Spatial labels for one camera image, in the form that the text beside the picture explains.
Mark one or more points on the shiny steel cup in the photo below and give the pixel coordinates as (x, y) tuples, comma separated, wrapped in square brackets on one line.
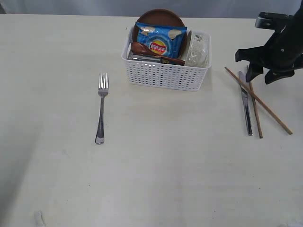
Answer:
[(137, 57)]

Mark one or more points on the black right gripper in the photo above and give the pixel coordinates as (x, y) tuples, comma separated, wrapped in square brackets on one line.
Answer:
[(282, 55)]

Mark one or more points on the dark wooden spoon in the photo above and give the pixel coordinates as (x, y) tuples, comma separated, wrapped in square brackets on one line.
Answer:
[(140, 49)]

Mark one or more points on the white speckled ceramic bowl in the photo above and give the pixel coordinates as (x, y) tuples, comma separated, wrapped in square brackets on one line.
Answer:
[(197, 52)]

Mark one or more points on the wooden chopstick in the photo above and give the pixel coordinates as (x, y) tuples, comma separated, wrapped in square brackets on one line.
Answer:
[(260, 102), (260, 134)]

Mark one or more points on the blue chips bag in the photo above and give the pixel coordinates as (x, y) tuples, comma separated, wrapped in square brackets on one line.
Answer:
[(162, 40)]

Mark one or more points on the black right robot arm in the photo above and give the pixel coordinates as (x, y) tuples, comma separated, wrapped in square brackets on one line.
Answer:
[(276, 22)]

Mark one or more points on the brown round plate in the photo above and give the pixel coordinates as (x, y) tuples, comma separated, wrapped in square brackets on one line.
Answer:
[(162, 17)]

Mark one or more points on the silver table knife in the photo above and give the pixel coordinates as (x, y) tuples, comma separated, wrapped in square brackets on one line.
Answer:
[(244, 95)]

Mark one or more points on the silver metal fork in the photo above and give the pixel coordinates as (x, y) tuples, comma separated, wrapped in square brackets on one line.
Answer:
[(103, 86)]

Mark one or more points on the white perforated plastic basket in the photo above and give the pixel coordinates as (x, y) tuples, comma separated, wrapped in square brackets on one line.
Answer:
[(153, 74)]

